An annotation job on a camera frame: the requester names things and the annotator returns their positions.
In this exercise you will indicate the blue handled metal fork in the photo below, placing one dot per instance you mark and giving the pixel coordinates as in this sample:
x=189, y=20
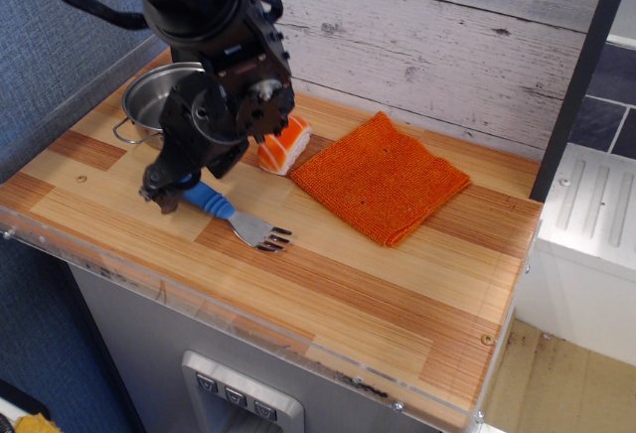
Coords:
x=252, y=230

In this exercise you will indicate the stainless steel pot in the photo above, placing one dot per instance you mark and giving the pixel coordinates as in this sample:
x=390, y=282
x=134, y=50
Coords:
x=144, y=99

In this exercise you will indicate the white grooved cabinet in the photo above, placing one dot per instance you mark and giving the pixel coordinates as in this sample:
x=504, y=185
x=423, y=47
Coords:
x=579, y=283

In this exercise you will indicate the clear acrylic table edge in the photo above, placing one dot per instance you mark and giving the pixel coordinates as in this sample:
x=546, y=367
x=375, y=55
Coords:
x=415, y=327

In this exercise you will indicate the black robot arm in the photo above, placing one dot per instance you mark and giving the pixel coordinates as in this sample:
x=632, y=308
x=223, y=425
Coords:
x=243, y=91

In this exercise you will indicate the yellow black object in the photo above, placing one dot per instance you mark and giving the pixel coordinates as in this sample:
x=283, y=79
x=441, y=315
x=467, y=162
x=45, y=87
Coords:
x=19, y=421

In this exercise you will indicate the silver dispenser panel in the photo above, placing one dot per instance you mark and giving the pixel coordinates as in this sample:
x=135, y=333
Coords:
x=226, y=400

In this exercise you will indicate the black right frame post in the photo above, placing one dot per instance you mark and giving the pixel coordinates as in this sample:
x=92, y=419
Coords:
x=589, y=57

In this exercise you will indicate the orange knitted cloth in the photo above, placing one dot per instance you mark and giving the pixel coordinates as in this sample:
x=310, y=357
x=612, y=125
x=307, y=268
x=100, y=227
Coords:
x=380, y=181

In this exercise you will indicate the salmon sushi toy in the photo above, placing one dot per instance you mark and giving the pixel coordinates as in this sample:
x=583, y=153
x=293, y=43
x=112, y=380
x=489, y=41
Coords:
x=278, y=153

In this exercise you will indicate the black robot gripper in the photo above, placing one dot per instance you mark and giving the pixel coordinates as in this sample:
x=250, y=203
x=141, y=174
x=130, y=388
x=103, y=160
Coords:
x=206, y=128

